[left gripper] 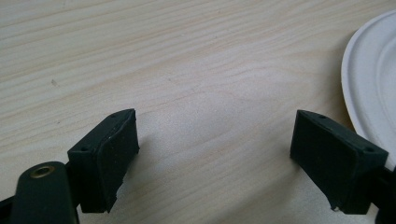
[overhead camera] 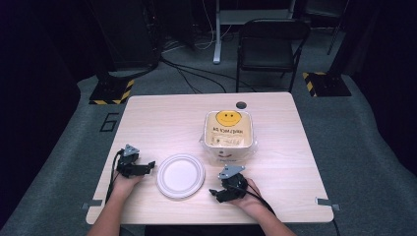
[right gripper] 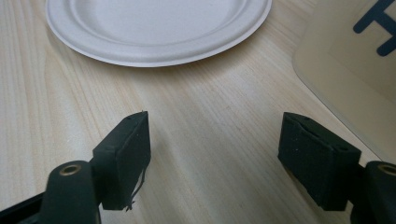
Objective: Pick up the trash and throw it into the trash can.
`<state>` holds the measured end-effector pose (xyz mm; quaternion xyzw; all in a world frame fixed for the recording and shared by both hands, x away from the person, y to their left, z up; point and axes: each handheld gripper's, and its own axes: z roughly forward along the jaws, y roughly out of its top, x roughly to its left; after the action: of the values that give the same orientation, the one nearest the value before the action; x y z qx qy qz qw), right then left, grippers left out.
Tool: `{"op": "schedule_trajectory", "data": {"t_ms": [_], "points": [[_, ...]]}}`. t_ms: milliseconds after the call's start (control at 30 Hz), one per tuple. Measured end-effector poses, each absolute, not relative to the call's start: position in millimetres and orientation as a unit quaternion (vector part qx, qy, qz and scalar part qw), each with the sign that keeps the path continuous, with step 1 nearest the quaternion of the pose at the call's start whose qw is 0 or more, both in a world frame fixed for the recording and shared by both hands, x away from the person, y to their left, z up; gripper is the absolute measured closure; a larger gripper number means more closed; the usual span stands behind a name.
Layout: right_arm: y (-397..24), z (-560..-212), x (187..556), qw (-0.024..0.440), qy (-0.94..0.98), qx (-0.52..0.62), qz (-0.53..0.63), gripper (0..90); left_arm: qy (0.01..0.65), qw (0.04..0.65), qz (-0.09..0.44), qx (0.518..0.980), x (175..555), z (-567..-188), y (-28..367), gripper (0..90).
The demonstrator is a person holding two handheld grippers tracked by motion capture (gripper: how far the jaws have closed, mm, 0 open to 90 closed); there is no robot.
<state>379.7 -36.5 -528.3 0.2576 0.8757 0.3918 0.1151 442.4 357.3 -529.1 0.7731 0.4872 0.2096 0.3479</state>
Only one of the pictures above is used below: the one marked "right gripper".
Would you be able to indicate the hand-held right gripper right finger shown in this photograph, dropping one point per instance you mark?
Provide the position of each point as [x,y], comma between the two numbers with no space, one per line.
[314,161]

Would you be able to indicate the beige box with blue print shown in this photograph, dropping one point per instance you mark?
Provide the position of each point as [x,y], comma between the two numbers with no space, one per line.
[351,71]

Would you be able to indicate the white paper plate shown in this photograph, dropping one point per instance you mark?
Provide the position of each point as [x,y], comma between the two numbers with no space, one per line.
[155,28]

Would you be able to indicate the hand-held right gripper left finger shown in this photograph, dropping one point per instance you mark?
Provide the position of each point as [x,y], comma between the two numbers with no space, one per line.
[123,161]

